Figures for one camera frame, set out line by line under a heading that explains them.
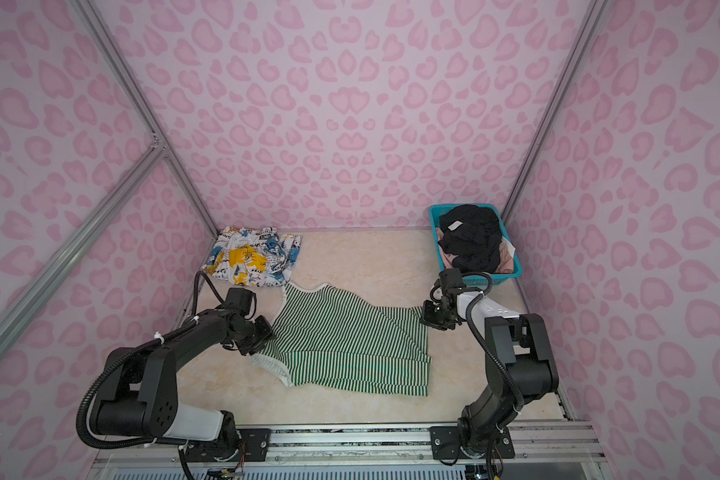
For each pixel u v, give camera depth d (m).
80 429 0.38
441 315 0.80
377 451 0.73
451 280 0.76
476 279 0.84
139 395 0.43
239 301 0.74
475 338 0.47
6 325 0.53
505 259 1.00
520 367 0.46
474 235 1.00
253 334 0.78
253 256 1.07
